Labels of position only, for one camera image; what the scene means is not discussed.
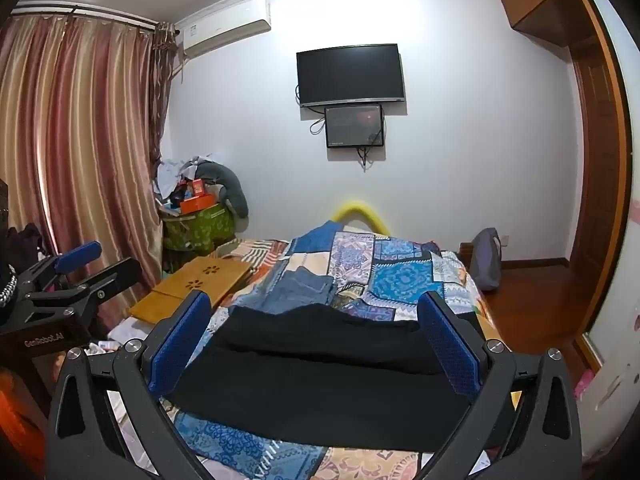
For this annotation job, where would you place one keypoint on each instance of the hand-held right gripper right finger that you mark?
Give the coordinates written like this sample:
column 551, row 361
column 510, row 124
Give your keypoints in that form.
column 450, row 350

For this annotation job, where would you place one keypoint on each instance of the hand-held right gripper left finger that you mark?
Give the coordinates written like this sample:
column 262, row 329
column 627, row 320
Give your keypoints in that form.
column 181, row 344

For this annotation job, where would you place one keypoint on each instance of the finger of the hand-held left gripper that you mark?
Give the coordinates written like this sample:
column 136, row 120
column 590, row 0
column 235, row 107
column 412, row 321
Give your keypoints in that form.
column 107, row 280
column 80, row 256

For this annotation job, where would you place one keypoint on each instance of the black pants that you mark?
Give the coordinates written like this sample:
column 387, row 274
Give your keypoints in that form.
column 320, row 375

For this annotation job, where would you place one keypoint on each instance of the dark clothes pile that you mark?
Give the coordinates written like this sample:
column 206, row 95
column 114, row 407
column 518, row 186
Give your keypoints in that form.
column 27, row 242

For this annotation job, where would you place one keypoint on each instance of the bamboo lap table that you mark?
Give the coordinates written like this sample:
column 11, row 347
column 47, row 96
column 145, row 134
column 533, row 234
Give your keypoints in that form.
column 200, row 276

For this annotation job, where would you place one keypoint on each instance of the patchwork printed blanket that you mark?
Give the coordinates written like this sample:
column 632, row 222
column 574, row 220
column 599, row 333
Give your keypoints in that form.
column 395, row 275

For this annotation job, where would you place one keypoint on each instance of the orange cloth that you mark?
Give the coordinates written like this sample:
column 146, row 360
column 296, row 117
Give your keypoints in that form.
column 17, row 420

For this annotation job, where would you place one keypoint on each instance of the grey purple bag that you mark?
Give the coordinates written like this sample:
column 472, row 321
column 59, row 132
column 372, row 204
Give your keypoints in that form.
column 486, row 260

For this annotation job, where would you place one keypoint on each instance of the green patterned storage bag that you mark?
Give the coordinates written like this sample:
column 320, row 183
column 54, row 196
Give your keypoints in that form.
column 200, row 230

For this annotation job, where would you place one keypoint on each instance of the orange box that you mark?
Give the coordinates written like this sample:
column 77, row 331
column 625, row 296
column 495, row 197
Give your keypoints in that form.
column 197, row 204

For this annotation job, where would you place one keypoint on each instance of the pile of light clothes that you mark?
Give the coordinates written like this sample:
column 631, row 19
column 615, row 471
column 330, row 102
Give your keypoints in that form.
column 167, row 172

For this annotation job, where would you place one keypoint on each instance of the striped pink beige curtain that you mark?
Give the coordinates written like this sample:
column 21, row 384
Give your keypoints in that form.
column 75, row 135

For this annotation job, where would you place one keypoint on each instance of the blue jeans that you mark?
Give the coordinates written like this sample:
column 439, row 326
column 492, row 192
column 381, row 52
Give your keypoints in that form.
column 295, row 290

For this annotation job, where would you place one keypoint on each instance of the small red box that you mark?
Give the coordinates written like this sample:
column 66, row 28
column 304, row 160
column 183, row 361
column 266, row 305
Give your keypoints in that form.
column 198, row 187

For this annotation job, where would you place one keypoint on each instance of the yellow foam arc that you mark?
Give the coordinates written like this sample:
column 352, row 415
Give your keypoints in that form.
column 362, row 211

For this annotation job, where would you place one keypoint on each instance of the white flowered wardrobe door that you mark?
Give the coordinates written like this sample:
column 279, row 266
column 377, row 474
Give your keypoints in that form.
column 620, row 310

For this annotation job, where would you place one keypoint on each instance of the wooden door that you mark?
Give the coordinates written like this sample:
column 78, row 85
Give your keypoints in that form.
column 597, row 160

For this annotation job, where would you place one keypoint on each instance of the white air conditioner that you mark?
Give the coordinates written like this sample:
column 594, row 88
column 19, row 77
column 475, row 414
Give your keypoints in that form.
column 225, row 27

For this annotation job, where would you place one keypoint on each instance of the white wall socket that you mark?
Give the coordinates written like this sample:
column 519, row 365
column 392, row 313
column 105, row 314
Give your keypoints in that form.
column 505, row 240

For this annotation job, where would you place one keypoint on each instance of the curtain rail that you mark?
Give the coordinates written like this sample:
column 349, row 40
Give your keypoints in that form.
column 80, row 12

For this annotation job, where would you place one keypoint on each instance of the small black wall monitor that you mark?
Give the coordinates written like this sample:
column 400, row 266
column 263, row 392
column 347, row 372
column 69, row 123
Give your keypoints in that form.
column 354, row 126

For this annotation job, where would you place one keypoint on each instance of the black wall television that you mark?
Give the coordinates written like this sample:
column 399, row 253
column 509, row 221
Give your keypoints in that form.
column 350, row 74

